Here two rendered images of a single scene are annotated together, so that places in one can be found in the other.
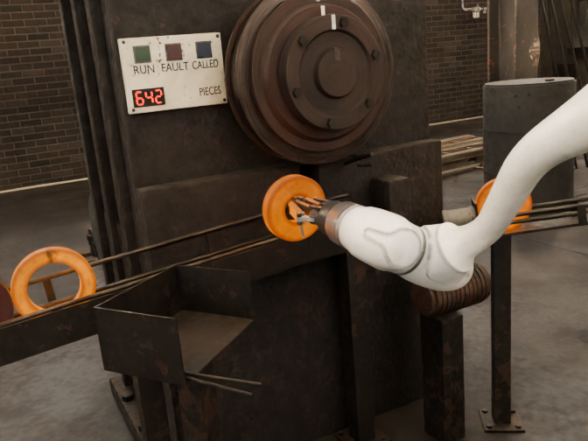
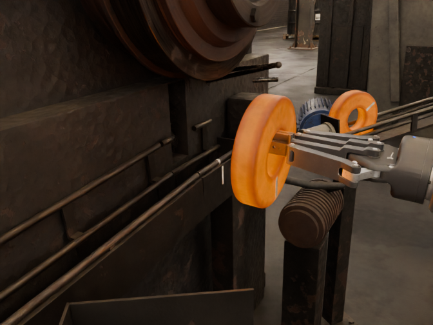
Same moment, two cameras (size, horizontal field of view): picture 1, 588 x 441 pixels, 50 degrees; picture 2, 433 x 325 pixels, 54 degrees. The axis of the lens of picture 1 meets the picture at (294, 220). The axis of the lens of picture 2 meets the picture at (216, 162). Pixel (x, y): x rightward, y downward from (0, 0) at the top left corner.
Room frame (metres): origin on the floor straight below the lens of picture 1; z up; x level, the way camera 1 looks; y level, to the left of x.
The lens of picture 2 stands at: (1.00, 0.35, 1.02)
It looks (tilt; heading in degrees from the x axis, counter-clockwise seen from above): 21 degrees down; 327
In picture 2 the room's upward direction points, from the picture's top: 1 degrees counter-clockwise
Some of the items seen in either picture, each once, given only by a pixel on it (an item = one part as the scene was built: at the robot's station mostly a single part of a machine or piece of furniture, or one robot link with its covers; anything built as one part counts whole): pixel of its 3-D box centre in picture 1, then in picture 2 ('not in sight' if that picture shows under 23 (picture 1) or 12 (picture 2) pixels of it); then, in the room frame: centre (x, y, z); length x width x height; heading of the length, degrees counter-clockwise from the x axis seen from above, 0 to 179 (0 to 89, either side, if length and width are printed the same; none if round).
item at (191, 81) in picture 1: (175, 72); not in sight; (1.64, 0.27, 1.15); 0.26 x 0.02 x 0.18; 117
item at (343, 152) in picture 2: (308, 210); (330, 156); (1.33, -0.03, 0.84); 0.11 x 0.01 x 0.04; 28
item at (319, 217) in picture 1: (330, 216); (390, 164); (1.27, -0.08, 0.83); 0.09 x 0.08 x 0.07; 27
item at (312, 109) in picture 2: not in sight; (318, 122); (3.08, -1.91, 0.17); 0.57 x 0.31 x 0.34; 137
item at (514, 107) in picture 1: (528, 146); not in sight; (4.22, -1.62, 0.45); 0.59 x 0.59 x 0.89
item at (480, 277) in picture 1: (452, 351); (308, 273); (1.73, -0.44, 0.27); 0.22 x 0.13 x 0.53; 117
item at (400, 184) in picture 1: (390, 215); (249, 141); (1.82, -0.29, 0.68); 0.11 x 0.08 x 0.24; 27
